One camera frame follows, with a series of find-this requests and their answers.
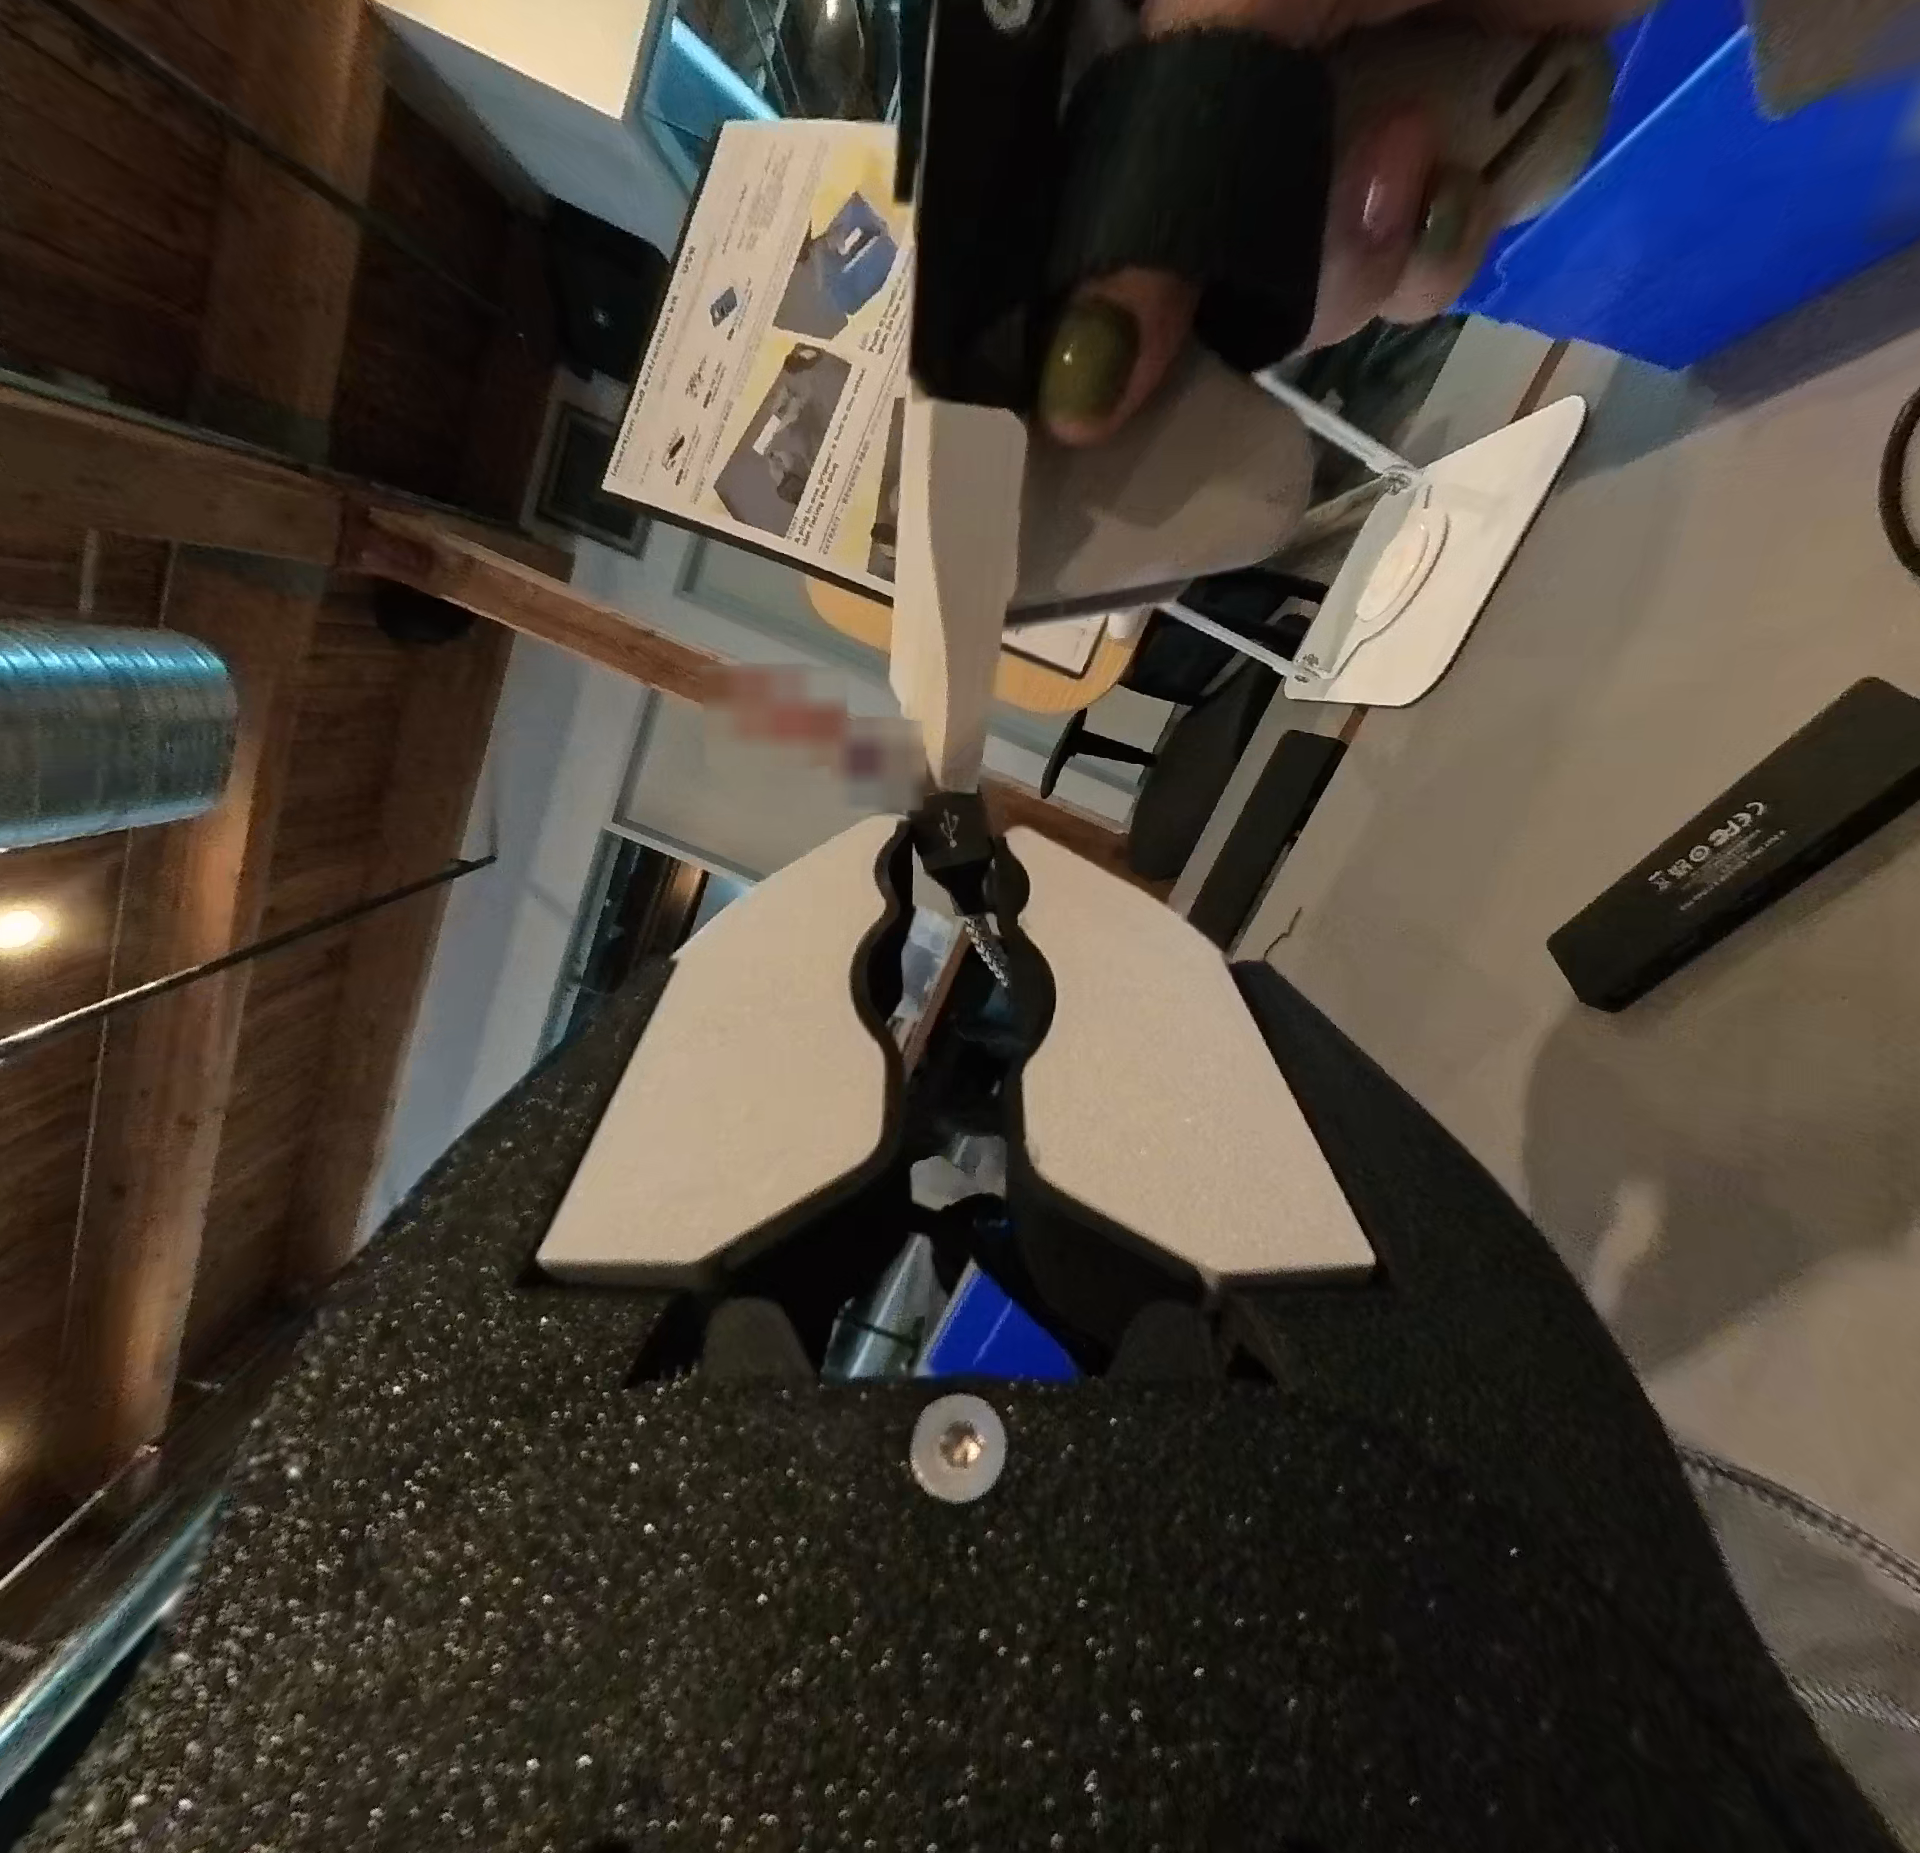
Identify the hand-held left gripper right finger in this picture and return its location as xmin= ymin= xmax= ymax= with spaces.
xmin=997 ymin=826 xmax=1372 ymax=1287

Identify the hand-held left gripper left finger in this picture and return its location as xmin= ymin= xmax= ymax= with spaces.
xmin=534 ymin=817 xmax=915 ymax=1287

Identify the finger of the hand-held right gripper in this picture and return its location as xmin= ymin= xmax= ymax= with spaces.
xmin=884 ymin=387 xmax=1034 ymax=806

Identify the braided usb cable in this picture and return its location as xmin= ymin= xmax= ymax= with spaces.
xmin=905 ymin=784 xmax=1034 ymax=1047

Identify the black usb hub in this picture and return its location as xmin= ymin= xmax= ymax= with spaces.
xmin=1543 ymin=676 xmax=1920 ymax=1015

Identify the blue plastic bin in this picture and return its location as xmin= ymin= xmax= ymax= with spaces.
xmin=1450 ymin=0 xmax=1920 ymax=373
xmin=915 ymin=1263 xmax=1085 ymax=1381

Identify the wooden instruction board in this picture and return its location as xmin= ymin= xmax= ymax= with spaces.
xmin=598 ymin=120 xmax=1154 ymax=721

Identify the black office chair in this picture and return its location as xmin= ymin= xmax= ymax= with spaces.
xmin=1042 ymin=568 xmax=1332 ymax=872

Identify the white board stand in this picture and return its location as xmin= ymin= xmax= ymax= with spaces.
xmin=1144 ymin=366 xmax=1591 ymax=714

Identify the person's clothed body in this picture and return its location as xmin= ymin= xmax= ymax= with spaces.
xmin=1676 ymin=1436 xmax=1920 ymax=1853

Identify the silver ventilation duct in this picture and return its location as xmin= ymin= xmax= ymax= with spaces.
xmin=0 ymin=615 xmax=241 ymax=852

